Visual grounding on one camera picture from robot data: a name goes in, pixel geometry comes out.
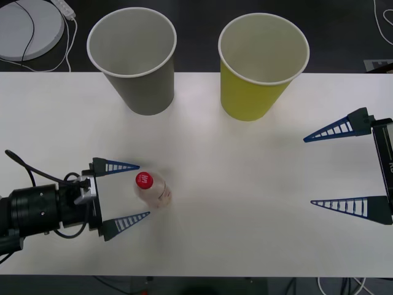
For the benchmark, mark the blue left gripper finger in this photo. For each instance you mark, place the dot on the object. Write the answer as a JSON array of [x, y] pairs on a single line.
[[101, 167], [110, 229]]

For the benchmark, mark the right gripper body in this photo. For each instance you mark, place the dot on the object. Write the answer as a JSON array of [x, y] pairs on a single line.
[[383, 159]]

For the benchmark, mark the grey plastic waste bin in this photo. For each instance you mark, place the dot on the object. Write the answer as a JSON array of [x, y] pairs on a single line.
[[144, 92]]

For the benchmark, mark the white power strip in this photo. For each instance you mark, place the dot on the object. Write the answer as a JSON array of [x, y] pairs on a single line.
[[64, 7]]

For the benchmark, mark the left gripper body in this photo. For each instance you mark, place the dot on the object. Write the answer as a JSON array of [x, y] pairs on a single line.
[[95, 215]]

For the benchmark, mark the yellow-green plastic waste bin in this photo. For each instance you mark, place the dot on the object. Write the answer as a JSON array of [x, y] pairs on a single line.
[[245, 98]]

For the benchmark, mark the clear bottle with red cap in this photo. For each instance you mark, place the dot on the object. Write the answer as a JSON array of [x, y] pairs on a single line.
[[156, 196]]

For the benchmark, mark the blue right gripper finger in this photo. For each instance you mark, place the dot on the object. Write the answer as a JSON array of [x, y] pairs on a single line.
[[377, 210], [359, 123]]

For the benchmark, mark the round pale grey disc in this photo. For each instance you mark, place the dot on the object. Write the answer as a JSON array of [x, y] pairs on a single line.
[[46, 30]]

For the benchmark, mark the grey patterned marker board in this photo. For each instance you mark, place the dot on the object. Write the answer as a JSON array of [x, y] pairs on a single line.
[[377, 65]]

